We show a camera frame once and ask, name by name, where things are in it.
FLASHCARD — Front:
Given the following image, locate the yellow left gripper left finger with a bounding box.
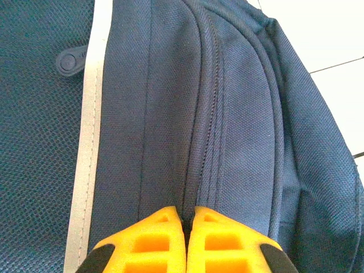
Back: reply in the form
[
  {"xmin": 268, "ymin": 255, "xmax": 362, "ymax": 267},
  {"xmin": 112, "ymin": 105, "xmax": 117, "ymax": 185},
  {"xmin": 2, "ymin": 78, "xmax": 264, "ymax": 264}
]
[{"xmin": 75, "ymin": 206, "xmax": 187, "ymax": 273}]

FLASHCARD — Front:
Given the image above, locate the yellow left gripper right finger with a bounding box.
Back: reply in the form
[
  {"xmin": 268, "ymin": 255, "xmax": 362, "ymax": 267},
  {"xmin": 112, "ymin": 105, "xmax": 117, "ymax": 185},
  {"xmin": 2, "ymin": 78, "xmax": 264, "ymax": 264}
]
[{"xmin": 187, "ymin": 206, "xmax": 299, "ymax": 273}]

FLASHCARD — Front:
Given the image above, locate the navy blue backpack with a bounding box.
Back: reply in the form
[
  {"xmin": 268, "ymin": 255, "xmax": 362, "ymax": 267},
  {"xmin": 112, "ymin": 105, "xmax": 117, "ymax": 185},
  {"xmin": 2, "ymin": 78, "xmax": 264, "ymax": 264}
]
[{"xmin": 0, "ymin": 0, "xmax": 364, "ymax": 273}]

